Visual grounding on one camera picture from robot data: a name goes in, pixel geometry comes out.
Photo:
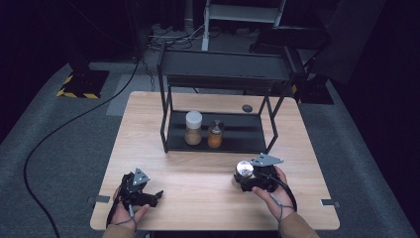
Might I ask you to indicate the black base with yellow stripes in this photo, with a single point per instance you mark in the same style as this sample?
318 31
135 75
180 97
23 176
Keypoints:
85 84

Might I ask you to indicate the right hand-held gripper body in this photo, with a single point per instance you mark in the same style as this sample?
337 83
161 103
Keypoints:
267 178

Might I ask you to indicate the white-lid spice jar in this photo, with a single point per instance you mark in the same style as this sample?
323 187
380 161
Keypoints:
193 127

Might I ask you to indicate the person's right hand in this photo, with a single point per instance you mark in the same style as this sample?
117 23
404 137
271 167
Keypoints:
277 205

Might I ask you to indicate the black two-tier metal rack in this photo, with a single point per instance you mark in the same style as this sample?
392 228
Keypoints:
241 132

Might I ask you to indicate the steel-lid jar with orange contents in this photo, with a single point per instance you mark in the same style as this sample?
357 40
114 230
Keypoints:
215 134

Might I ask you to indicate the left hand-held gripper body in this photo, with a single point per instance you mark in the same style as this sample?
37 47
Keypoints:
133 193

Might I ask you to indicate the white metal stand frame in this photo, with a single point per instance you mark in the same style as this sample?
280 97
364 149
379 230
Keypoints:
242 13

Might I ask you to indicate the grey panel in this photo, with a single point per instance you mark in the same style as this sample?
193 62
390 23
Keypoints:
350 39

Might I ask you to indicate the dark round table grommet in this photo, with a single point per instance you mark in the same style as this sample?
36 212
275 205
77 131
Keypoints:
247 108

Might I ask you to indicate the grey tape piece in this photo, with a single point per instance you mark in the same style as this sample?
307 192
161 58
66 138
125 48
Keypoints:
98 199
330 203

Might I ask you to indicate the black stand base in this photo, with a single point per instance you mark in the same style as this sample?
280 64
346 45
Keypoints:
315 92

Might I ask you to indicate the person's left hand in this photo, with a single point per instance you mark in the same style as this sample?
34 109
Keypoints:
124 214

